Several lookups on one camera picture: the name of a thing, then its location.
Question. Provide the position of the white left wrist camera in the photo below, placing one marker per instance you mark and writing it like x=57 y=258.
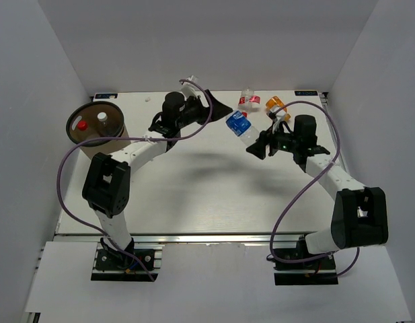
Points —
x=188 y=89

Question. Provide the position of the crushed red label bottle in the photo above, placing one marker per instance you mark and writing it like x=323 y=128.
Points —
x=248 y=100

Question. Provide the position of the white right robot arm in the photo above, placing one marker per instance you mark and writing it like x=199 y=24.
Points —
x=359 y=215

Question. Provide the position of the blue sticker left corner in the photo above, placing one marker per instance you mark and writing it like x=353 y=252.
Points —
x=105 y=96

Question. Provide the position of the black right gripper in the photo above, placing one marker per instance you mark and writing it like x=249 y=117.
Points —
x=259 y=150

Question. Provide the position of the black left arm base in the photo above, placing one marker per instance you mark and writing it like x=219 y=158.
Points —
x=111 y=265

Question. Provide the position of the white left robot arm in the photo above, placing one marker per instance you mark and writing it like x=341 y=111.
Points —
x=107 y=185

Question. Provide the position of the brown cardboard cylinder bin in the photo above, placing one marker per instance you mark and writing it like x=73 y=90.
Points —
x=88 y=113

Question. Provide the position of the blue sticker right corner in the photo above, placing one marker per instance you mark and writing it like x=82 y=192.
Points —
x=306 y=93

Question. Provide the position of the clear bottle red label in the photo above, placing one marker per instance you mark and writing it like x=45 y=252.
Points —
x=82 y=125

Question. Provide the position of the blue sticker corner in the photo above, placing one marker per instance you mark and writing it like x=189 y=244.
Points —
x=105 y=96
x=306 y=93

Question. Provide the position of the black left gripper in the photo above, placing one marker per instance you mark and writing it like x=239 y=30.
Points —
x=204 y=112

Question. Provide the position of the aluminium table front rail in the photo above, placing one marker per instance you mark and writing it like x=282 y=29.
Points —
x=173 y=238

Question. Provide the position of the orange juice bottle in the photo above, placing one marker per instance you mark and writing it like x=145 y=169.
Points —
x=274 y=103

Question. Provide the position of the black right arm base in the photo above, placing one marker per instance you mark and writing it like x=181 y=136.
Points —
x=314 y=272

